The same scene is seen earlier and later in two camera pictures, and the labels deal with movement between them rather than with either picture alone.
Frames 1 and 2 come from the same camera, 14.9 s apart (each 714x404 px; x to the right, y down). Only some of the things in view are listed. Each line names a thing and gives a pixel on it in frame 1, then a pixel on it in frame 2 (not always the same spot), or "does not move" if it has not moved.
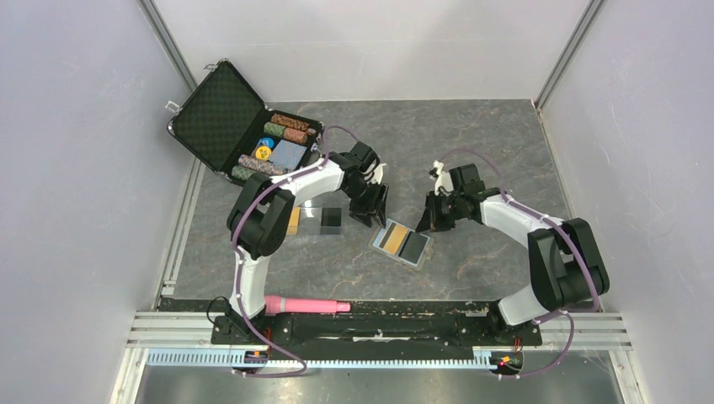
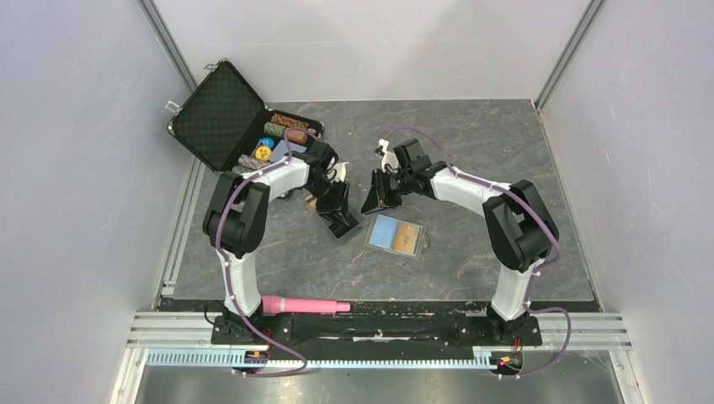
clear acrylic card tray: [317, 221] → [311, 201]
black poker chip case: [227, 124] does not move
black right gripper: [430, 220] → [379, 194]
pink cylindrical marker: [274, 305] does not move
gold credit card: [294, 224] → [407, 237]
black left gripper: [363, 213] → [339, 203]
